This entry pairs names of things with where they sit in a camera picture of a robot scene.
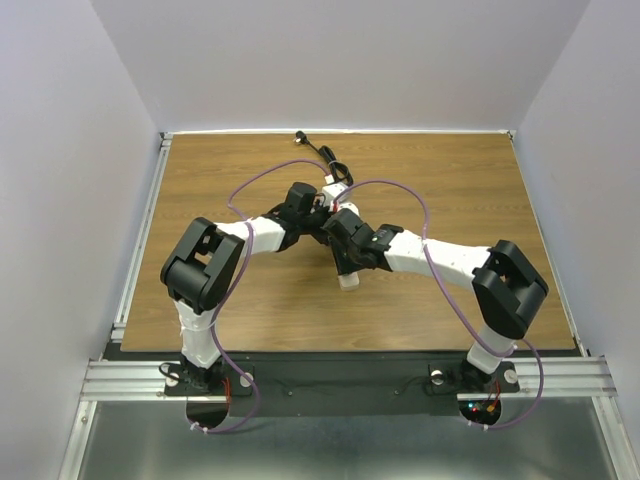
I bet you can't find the white power strip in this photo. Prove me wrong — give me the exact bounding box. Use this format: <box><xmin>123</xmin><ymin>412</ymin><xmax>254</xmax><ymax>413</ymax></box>
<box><xmin>338</xmin><ymin>272</ymin><xmax>360</xmax><ymax>291</ymax></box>

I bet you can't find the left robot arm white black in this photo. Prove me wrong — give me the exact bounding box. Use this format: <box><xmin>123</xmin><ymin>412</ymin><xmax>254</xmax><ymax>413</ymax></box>
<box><xmin>160</xmin><ymin>182</ymin><xmax>331</xmax><ymax>394</ymax></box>

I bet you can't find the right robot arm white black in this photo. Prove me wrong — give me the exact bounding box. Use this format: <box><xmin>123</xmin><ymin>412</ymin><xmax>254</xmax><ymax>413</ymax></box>
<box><xmin>323</xmin><ymin>209</ymin><xmax>549</xmax><ymax>390</ymax></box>

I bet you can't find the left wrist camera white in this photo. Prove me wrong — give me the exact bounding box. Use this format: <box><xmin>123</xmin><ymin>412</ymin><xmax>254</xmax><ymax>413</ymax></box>
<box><xmin>320</xmin><ymin>175</ymin><xmax>348</xmax><ymax>206</ymax></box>

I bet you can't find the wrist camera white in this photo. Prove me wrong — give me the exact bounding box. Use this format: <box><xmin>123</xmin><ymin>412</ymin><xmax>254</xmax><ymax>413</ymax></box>
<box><xmin>333</xmin><ymin>201</ymin><xmax>359</xmax><ymax>215</ymax></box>
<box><xmin>320</xmin><ymin>175</ymin><xmax>348</xmax><ymax>206</ymax></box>

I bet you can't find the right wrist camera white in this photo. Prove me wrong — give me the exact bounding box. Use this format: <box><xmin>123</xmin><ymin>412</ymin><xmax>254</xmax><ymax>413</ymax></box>
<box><xmin>333</xmin><ymin>201</ymin><xmax>359</xmax><ymax>215</ymax></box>

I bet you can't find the black power cord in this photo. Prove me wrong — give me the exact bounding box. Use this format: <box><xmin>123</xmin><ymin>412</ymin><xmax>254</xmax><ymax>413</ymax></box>
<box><xmin>304</xmin><ymin>137</ymin><xmax>354</xmax><ymax>186</ymax></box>

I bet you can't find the black wall plug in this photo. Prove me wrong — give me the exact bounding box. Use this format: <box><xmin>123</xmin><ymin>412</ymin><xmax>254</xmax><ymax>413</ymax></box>
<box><xmin>294</xmin><ymin>130</ymin><xmax>308</xmax><ymax>145</ymax></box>

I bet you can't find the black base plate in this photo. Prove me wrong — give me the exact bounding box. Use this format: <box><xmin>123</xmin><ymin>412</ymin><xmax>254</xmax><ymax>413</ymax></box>
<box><xmin>164</xmin><ymin>351</ymin><xmax>520</xmax><ymax>417</ymax></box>

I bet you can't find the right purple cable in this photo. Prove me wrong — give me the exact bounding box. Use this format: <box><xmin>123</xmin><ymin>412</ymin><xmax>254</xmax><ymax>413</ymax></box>
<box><xmin>333</xmin><ymin>179</ymin><xmax>546</xmax><ymax>432</ymax></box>

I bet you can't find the aluminium frame rail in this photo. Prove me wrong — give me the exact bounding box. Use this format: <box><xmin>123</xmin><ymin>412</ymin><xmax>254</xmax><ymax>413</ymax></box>
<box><xmin>80</xmin><ymin>361</ymin><xmax>165</xmax><ymax>402</ymax></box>

